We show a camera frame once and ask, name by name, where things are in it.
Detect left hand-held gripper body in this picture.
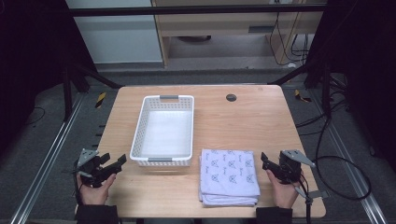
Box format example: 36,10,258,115
74,148,110,189

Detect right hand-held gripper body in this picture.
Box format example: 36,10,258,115
276,149,317,185

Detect person's right hand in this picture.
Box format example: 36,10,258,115
265,169,303,210

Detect person's left hand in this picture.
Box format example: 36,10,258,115
76,173,117,206

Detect folded lilac patterned towel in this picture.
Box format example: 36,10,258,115
198,148,262,208

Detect white plastic basket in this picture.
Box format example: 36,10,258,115
129,94,195,168

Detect yellow black hazard tape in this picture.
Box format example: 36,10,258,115
94,91,107,109
293,89,313,104

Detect white cabinet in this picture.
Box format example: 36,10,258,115
64,0,164,65

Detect black curtain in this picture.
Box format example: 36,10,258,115
0,0,97,157
306,0,396,172

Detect light wooden desk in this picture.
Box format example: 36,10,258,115
150,0,325,67

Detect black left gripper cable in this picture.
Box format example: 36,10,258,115
72,160,84,204

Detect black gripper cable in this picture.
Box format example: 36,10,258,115
298,116,373,202
72,160,84,204

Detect grey bracket on black post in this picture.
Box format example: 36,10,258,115
293,185,330,224

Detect aluminium floor rail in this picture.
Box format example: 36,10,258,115
9,92,86,224
309,88,389,224

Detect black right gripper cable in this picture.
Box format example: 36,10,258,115
298,116,373,202

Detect thin black floor cable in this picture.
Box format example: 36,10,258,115
23,105,47,127

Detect black metal frame strut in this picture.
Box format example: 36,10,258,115
61,62,124,123
268,61,332,119

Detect black floor cables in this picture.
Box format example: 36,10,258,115
294,74,353,138

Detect black cables under desk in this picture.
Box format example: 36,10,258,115
268,11,311,67

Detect black horizontal frame bar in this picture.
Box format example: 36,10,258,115
66,3,327,18

